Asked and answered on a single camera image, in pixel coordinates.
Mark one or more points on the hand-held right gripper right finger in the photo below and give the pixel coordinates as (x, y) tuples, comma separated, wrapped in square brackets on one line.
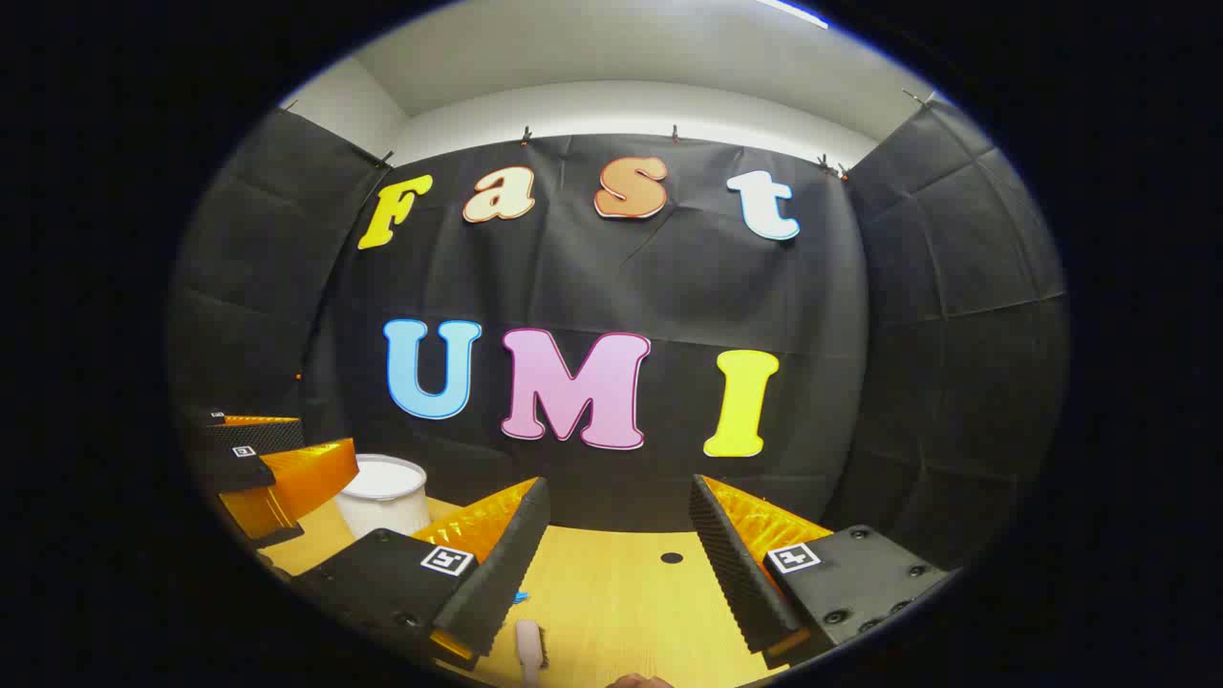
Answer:
[(731, 564)]

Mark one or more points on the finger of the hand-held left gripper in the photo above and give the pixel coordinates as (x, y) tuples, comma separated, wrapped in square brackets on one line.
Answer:
[(268, 435), (239, 468)]

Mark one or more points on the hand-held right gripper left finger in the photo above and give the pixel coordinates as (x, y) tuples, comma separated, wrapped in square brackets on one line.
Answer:
[(506, 564)]

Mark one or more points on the small lilac broom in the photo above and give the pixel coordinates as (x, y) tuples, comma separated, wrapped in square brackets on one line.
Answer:
[(528, 645)]

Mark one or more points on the white ribbed garbage bin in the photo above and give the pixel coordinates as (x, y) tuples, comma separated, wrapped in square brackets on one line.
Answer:
[(382, 506)]

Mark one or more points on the wooden desktop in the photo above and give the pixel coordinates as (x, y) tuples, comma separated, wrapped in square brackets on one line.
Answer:
[(611, 592)]

